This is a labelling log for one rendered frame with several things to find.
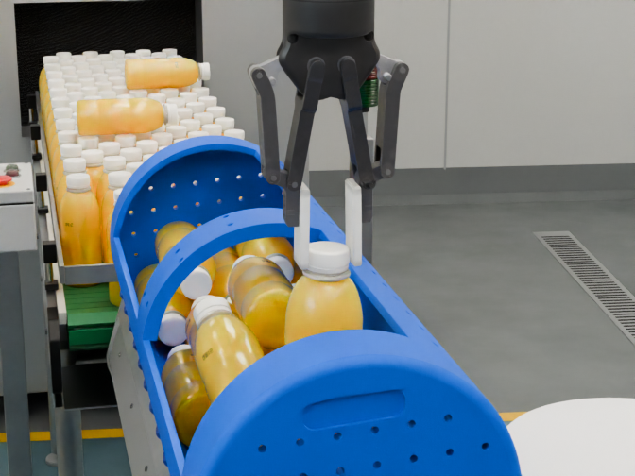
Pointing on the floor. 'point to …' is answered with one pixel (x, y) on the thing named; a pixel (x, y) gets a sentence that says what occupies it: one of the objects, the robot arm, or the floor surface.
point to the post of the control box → (14, 367)
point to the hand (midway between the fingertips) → (327, 225)
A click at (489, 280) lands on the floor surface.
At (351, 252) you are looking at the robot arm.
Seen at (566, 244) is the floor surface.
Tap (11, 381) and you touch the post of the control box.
